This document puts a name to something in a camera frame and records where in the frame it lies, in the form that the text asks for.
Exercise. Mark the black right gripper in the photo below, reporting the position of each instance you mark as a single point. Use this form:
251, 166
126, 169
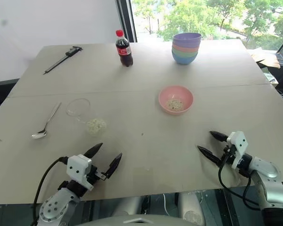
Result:
228, 155

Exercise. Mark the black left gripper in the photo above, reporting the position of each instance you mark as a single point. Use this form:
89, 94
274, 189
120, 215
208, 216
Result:
93, 176

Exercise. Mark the small pile of oats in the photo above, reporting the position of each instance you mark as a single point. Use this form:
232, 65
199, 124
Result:
96, 126

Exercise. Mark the clear glass with contents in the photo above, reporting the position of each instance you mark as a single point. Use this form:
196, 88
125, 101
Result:
77, 107

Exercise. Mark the pink bowl with oats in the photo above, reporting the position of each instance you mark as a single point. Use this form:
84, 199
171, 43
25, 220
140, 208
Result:
179, 93

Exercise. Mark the metal spoon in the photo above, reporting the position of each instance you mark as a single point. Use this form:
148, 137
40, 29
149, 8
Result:
40, 134

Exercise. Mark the grey robot chest cover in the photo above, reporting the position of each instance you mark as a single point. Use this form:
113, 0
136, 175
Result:
132, 220

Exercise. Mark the blue plastic bowl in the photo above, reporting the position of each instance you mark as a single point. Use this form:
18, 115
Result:
184, 60

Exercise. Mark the green plastic bowl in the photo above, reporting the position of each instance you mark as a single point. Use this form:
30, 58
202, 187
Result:
179, 54

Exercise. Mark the small-rimmed pink stacked bowl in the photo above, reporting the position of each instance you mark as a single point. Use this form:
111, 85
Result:
179, 49

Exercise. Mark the brown cardboard sheet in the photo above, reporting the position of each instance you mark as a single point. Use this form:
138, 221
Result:
266, 57

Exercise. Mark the black vernier caliper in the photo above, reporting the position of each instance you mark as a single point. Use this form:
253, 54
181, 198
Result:
61, 60

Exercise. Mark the purple plastic bowl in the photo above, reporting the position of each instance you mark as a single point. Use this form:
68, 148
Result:
187, 40

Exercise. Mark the cola bottle with red cap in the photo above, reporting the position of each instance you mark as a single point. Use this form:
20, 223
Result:
125, 50

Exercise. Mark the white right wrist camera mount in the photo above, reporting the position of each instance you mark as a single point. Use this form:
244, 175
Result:
238, 143

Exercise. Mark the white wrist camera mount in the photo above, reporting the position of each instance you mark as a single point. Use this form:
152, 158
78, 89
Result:
78, 167
238, 143

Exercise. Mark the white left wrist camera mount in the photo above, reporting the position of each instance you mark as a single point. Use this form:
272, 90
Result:
78, 167

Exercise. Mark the black window frame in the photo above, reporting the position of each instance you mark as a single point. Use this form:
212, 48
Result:
127, 18

